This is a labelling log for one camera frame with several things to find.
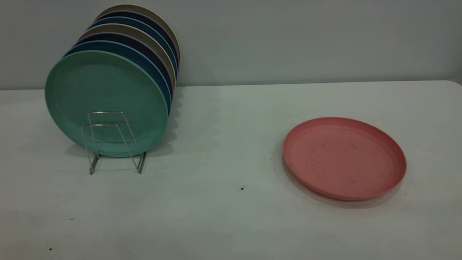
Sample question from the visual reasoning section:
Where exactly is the dark navy round plate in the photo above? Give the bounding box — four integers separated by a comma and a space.
96, 10, 180, 66
74, 32, 174, 99

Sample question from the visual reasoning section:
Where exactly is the beige round plate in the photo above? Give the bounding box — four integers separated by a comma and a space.
95, 4, 181, 62
78, 23, 176, 91

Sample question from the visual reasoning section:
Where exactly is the blue round plate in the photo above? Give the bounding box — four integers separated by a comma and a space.
63, 40, 172, 114
87, 16, 179, 78

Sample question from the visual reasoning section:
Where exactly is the green round plate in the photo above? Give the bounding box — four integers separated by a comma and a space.
44, 50, 169, 157

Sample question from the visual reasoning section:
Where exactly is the silver wire plate rack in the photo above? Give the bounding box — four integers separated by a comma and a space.
80, 111, 148, 176

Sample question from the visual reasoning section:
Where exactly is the pink round plate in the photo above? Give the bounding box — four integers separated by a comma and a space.
283, 117, 407, 202

